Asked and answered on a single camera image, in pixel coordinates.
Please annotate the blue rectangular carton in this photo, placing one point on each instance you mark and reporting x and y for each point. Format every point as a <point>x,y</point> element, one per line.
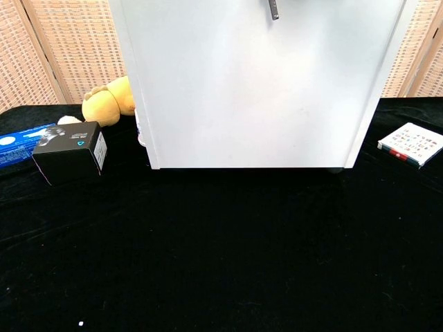
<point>15,147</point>

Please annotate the silver keys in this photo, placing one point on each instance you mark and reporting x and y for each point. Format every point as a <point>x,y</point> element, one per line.
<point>273,8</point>

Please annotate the black velvet tablecloth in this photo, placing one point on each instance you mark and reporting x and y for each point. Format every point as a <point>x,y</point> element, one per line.
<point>173,259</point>

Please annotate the white bottle with printed label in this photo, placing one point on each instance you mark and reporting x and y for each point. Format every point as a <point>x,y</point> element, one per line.
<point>139,129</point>

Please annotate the yellow plush toy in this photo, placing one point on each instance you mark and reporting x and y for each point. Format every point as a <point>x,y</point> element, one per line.
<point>104,105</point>

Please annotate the woven folding screen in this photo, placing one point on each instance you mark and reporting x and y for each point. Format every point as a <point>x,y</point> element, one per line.
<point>62,48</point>
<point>415,52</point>

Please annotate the black product box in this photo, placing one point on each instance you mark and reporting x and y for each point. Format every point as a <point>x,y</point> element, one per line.
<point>69,155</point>

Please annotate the large white box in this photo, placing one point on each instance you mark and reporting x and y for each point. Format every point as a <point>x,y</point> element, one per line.
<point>249,93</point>

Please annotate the small beige plush toy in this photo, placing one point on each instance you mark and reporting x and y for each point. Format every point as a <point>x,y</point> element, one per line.
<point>69,120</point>

